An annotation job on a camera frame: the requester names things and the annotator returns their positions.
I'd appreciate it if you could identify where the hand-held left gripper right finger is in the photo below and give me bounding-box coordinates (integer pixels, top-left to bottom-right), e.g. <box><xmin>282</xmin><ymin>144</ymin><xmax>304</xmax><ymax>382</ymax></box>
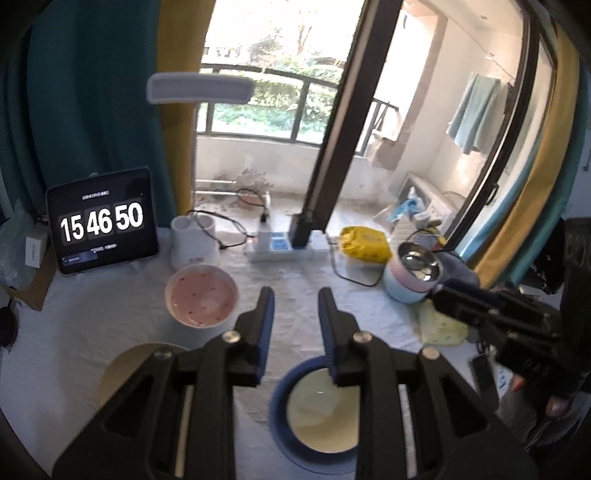
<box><xmin>318</xmin><ymin>287</ymin><xmax>539</xmax><ymax>480</ymax></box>

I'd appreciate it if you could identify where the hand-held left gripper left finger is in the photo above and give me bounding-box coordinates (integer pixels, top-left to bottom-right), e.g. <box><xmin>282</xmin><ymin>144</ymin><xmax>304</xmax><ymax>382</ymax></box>
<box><xmin>52</xmin><ymin>286</ymin><xmax>276</xmax><ymax>480</ymax></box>

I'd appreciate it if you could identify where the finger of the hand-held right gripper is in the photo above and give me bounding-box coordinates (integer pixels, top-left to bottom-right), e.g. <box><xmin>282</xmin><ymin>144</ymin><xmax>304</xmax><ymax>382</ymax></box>
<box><xmin>444</xmin><ymin>278</ymin><xmax>551</xmax><ymax>320</ymax></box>
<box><xmin>431</xmin><ymin>288</ymin><xmax>504</xmax><ymax>334</ymax></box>

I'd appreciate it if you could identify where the cream ceramic bowl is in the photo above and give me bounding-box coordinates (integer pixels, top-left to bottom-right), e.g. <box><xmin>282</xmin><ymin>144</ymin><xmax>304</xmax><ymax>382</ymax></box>
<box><xmin>286</xmin><ymin>368</ymin><xmax>362</xmax><ymax>455</ymax></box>

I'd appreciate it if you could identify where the beige ceramic plate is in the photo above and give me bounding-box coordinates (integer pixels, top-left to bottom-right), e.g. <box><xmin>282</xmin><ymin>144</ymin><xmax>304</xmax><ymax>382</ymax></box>
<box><xmin>95</xmin><ymin>342</ymin><xmax>192</xmax><ymax>416</ymax></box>

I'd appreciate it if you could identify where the person's right hand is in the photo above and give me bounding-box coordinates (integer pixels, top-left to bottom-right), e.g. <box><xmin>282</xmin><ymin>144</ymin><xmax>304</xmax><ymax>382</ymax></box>
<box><xmin>505</xmin><ymin>374</ymin><xmax>578</xmax><ymax>422</ymax></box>

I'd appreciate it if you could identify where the yellow-green cloth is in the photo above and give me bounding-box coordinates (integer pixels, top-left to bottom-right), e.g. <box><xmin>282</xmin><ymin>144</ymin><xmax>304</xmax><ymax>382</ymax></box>
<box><xmin>418</xmin><ymin>302</ymin><xmax>469</xmax><ymax>346</ymax></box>

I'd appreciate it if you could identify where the white textured tablecloth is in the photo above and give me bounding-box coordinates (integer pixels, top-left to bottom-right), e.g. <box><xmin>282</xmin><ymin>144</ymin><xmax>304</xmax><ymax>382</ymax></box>
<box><xmin>0</xmin><ymin>231</ymin><xmax>499</xmax><ymax>462</ymax></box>

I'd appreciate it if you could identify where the pink and blue steel bowl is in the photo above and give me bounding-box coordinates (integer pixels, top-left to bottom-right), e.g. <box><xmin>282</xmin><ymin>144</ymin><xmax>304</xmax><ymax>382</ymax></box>
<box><xmin>384</xmin><ymin>241</ymin><xmax>444</xmax><ymax>304</ymax></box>

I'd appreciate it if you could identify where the black phone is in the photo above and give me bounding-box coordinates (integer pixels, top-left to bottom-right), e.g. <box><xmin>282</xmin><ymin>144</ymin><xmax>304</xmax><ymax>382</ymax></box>
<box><xmin>470</xmin><ymin>354</ymin><xmax>499</xmax><ymax>409</ymax></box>

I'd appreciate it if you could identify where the pink speckled bowl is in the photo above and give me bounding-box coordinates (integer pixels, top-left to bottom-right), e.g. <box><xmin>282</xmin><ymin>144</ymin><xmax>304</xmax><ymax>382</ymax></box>
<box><xmin>165</xmin><ymin>264</ymin><xmax>240</xmax><ymax>328</ymax></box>

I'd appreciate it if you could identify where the white power strip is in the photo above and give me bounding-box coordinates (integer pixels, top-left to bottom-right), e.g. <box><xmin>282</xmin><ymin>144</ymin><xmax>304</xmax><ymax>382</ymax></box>
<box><xmin>246</xmin><ymin>231</ymin><xmax>329</xmax><ymax>263</ymax></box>

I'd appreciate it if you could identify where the yellow packet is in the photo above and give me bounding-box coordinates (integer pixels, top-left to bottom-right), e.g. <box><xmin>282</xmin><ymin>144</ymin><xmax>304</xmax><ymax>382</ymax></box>
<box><xmin>338</xmin><ymin>226</ymin><xmax>392</xmax><ymax>264</ymax></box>

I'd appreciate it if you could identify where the black power adapter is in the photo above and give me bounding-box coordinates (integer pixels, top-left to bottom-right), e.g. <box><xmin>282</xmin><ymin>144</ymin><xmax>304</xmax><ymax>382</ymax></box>
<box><xmin>288</xmin><ymin>210</ymin><xmax>317</xmax><ymax>247</ymax></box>

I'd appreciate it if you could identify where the white lamp base holder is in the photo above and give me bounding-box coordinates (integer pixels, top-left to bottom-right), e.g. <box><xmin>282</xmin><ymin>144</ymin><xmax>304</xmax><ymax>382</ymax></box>
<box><xmin>170</xmin><ymin>213</ymin><xmax>221</xmax><ymax>269</ymax></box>

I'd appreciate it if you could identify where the white washing machine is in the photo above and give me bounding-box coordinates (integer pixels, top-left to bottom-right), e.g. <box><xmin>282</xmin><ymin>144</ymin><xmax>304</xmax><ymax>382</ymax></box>
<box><xmin>390</xmin><ymin>173</ymin><xmax>462</xmax><ymax>227</ymax></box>

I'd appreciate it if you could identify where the yellow curtain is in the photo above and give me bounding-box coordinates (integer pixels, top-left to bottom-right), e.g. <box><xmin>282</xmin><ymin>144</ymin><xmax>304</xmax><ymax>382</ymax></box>
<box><xmin>475</xmin><ymin>28</ymin><xmax>583</xmax><ymax>288</ymax></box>
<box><xmin>157</xmin><ymin>0</ymin><xmax>218</xmax><ymax>217</ymax></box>

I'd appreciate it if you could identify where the dried potted plant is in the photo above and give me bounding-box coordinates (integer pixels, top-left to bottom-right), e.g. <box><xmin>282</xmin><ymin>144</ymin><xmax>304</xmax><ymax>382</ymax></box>
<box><xmin>235</xmin><ymin>168</ymin><xmax>274</xmax><ymax>208</ymax></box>

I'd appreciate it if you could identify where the balcony cardboard box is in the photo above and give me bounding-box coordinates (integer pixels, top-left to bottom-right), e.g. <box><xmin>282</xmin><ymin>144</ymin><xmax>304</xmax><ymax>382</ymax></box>
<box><xmin>367</xmin><ymin>134</ymin><xmax>400</xmax><ymax>169</ymax></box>

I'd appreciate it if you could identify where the hanging light blue towel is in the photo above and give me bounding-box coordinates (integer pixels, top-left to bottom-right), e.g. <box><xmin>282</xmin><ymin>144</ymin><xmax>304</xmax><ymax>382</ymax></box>
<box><xmin>445</xmin><ymin>73</ymin><xmax>504</xmax><ymax>155</ymax></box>

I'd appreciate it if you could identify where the white desk lamp pole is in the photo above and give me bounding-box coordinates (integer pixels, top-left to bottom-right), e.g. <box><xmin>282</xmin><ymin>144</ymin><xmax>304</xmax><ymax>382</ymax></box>
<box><xmin>187</xmin><ymin>104</ymin><xmax>200</xmax><ymax>217</ymax></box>

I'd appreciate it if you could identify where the tablet showing clock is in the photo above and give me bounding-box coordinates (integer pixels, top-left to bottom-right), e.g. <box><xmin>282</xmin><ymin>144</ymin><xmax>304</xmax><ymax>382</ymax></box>
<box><xmin>45</xmin><ymin>167</ymin><xmax>160</xmax><ymax>276</ymax></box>

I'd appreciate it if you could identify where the small white box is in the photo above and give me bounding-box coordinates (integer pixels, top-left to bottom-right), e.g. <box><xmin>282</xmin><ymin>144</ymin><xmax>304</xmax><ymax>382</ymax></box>
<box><xmin>25</xmin><ymin>233</ymin><xmax>49</xmax><ymax>269</ymax></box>

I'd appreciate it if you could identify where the white desk lamp head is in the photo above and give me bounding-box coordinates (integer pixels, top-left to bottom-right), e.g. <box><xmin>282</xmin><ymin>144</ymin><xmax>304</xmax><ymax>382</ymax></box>
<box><xmin>146</xmin><ymin>71</ymin><xmax>254</xmax><ymax>106</ymax></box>

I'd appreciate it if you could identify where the black round pouch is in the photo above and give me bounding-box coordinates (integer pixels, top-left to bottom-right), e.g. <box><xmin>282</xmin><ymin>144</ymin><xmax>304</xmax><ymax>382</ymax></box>
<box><xmin>0</xmin><ymin>307</ymin><xmax>19</xmax><ymax>349</ymax></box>

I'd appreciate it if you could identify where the clear plastic bag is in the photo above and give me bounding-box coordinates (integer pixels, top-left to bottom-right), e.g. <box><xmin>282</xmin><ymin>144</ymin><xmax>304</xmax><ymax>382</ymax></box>
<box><xmin>0</xmin><ymin>200</ymin><xmax>49</xmax><ymax>289</ymax></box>

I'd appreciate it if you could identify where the teal curtain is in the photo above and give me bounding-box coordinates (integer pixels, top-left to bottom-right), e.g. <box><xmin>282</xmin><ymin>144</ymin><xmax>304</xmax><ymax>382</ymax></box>
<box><xmin>0</xmin><ymin>0</ymin><xmax>178</xmax><ymax>232</ymax></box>

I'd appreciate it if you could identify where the black adapter cable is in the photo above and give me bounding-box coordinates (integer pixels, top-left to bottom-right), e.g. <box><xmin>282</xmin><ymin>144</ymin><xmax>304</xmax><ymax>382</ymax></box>
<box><xmin>327</xmin><ymin>235</ymin><xmax>393</xmax><ymax>288</ymax></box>

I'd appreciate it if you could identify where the black charger cable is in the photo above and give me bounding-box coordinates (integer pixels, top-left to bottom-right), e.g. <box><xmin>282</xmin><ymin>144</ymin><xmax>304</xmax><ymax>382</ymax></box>
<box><xmin>187</xmin><ymin>210</ymin><xmax>254</xmax><ymax>252</ymax></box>

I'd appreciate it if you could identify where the dark sliding door frame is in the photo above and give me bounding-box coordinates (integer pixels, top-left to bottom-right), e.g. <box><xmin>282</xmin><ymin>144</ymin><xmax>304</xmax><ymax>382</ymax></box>
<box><xmin>302</xmin><ymin>0</ymin><xmax>404</xmax><ymax>232</ymax></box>

